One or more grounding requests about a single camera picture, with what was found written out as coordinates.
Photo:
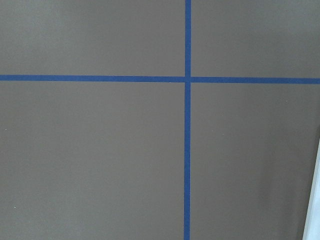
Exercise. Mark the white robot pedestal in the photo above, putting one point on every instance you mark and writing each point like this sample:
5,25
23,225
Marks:
311,229

